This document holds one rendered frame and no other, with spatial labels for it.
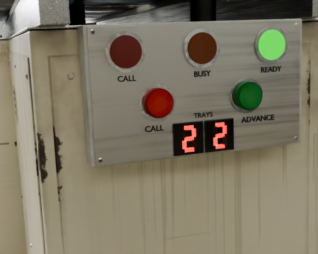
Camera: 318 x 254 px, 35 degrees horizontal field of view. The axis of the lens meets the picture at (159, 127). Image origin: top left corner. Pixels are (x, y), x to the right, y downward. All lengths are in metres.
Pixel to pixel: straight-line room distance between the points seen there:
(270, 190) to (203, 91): 0.16
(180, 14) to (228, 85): 0.43
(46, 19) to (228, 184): 0.27
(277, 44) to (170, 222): 0.23
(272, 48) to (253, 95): 0.05
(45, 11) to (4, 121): 0.75
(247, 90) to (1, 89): 0.77
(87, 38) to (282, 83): 0.22
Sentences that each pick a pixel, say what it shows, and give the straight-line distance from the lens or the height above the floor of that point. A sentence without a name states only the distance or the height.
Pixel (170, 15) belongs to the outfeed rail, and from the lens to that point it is 1.00.
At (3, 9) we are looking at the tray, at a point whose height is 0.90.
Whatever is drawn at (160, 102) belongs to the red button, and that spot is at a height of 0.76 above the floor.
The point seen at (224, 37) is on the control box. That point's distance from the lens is 0.53.
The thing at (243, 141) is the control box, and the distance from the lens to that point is 0.55.
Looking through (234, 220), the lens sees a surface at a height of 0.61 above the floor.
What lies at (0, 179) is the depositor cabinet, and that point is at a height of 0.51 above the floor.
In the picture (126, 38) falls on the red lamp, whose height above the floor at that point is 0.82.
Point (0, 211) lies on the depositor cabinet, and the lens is 1.26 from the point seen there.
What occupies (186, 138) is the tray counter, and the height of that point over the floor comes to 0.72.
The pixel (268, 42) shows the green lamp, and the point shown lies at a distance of 0.55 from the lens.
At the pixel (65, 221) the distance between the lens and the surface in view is 0.54.
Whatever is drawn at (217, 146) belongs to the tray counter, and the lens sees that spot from 0.53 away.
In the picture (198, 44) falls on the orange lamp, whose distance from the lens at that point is 0.51.
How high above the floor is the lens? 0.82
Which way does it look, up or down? 10 degrees down
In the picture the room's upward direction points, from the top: 2 degrees counter-clockwise
